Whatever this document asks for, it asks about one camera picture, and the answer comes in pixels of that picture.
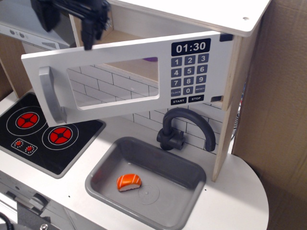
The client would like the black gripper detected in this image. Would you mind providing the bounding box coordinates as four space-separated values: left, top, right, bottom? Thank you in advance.
31 0 110 50

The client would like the white toy microwave door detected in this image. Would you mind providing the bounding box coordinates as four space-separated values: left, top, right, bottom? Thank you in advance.
22 31 234 126

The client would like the wooden toy microwave cabinet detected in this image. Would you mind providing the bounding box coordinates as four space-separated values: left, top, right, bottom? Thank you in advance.
68 0 269 181

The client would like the grey range hood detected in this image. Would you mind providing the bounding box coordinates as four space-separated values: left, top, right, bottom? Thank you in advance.
0 0 76 50

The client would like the purple toy eggplant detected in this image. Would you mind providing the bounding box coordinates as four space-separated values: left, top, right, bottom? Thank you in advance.
143 57 158 62

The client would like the black toy stovetop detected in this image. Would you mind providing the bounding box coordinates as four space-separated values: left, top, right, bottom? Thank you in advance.
0 92 106 179

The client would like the dark grey toy faucet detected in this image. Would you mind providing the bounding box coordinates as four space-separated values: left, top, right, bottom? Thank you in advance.
156 108 216 152

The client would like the orange salmon sushi toy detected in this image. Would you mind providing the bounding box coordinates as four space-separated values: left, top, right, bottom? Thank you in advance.
117 173 142 192

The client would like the grey oven front panel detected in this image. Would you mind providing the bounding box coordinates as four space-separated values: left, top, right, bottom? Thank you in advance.
0 172 103 230

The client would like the grey toy sink basin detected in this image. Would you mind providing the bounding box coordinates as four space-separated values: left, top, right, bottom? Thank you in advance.
85 137 206 230

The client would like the brown cardboard box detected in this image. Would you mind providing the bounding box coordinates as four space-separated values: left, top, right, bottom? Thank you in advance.
232 0 307 230

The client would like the black metal bracket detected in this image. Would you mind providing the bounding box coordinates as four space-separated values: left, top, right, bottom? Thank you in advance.
17 203 58 230

